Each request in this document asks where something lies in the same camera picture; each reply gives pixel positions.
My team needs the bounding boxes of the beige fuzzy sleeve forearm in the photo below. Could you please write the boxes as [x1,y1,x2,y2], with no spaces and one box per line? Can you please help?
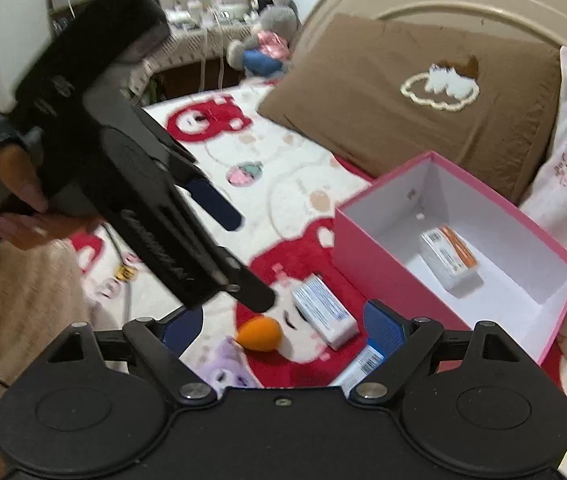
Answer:
[0,242,115,478]

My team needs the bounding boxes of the pink cardboard box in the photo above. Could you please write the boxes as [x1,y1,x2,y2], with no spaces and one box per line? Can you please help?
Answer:
[333,152,567,362]

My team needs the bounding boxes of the blue white medicine box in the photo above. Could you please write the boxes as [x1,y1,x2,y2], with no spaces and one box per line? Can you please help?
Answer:
[292,274,359,350]

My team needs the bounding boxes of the blue wet wipes pack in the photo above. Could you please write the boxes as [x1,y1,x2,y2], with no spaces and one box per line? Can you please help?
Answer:
[329,344,385,396]

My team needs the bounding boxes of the orange makeup sponge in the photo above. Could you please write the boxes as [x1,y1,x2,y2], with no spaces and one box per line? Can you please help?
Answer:
[234,315,283,352]

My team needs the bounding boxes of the purple plush toy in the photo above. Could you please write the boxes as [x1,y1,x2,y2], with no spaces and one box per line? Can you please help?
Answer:
[198,337,258,394]

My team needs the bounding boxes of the person's left hand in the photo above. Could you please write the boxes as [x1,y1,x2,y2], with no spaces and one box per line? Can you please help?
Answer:
[0,144,103,250]

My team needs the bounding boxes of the grey plush toy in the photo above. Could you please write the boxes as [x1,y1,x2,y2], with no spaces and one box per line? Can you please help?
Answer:
[226,0,301,78]

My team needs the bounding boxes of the brown pillow with cloud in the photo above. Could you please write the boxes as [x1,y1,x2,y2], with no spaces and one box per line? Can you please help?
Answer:
[258,14,561,203]

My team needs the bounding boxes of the orange white medicine box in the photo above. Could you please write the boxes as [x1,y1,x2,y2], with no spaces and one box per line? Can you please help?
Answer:
[419,226,480,290]

